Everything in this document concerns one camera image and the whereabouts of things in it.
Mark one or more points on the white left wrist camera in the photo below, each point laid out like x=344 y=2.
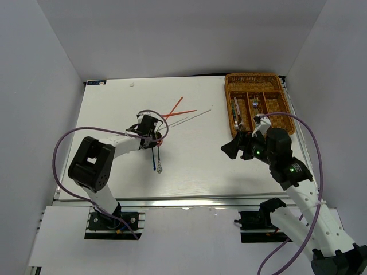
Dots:
x=140 y=115

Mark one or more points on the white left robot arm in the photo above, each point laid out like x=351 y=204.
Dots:
x=91 y=166

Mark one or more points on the purple iridescent spoon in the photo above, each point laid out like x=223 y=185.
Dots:
x=153 y=159

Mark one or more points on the blue table label sticker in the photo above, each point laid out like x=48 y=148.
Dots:
x=96 y=82

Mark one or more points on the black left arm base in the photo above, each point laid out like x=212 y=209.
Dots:
x=99 y=227

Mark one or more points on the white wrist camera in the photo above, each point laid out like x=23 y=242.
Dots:
x=140 y=115
x=262 y=124

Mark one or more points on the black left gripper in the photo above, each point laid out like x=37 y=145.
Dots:
x=152 y=144

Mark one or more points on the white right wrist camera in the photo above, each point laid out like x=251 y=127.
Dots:
x=262 y=124

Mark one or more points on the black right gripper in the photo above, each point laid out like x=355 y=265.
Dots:
x=231 y=149

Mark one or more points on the woven wicker cutlery tray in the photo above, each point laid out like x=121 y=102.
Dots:
x=250 y=94

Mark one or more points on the silver chopstick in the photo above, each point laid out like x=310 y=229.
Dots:
x=179 y=122
x=193 y=117

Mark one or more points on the gold ornate rainbow spoon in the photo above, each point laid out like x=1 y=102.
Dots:
x=158 y=165

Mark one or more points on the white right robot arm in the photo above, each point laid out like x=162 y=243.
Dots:
x=322 y=239

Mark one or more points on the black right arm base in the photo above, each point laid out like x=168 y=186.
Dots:
x=254 y=228

